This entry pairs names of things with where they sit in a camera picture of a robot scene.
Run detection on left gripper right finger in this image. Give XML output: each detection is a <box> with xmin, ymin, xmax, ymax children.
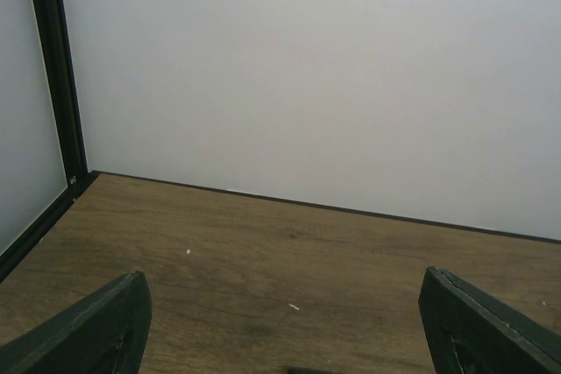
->
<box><xmin>418</xmin><ymin>266</ymin><xmax>560</xmax><ymax>373</ymax></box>

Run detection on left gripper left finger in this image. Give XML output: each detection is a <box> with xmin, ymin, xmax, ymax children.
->
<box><xmin>1</xmin><ymin>272</ymin><xmax>152</xmax><ymax>373</ymax></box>

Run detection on black and white chessboard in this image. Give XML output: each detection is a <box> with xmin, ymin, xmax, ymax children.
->
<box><xmin>287</xmin><ymin>366</ymin><xmax>339</xmax><ymax>374</ymax></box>

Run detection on black aluminium frame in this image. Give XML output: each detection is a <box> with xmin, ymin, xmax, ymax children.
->
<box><xmin>1</xmin><ymin>0</ymin><xmax>102</xmax><ymax>279</ymax></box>

